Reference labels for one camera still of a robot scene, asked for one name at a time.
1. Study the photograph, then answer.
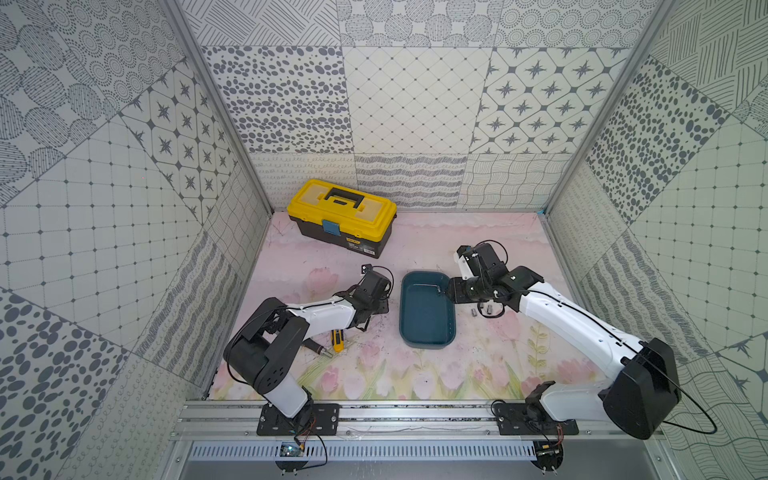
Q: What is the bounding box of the teal plastic storage tray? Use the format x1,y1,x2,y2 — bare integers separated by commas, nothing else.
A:
399,271,456,350

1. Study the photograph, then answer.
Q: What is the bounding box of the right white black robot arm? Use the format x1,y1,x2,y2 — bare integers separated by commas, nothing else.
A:
447,242,682,440

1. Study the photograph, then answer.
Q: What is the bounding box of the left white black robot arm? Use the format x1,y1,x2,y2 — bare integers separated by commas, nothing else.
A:
223,264,394,426

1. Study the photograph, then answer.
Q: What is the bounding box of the yellow utility knife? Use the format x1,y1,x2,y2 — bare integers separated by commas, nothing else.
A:
331,329,345,353

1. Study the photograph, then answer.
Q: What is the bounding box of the yellow black toolbox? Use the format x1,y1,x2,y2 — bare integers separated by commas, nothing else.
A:
286,179,397,258

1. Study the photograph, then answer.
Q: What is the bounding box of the left green circuit board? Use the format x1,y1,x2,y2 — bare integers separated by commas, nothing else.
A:
275,442,307,472

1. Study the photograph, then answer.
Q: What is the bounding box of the right black circuit board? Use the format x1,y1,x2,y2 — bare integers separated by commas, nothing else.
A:
531,441,564,473

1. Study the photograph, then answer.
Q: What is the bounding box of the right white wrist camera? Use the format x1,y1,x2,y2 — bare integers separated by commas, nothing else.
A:
455,254,474,280

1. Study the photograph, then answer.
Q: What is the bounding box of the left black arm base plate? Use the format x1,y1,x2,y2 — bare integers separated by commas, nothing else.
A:
257,402,341,436

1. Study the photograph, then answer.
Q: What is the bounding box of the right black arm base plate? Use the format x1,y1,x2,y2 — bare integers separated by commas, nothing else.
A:
490,400,579,437

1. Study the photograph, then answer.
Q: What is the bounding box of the aluminium mounting rail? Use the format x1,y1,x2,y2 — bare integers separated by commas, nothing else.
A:
169,398,666,442

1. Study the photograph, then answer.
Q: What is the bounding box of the white slotted cable duct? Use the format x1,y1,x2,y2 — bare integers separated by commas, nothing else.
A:
188,439,534,462

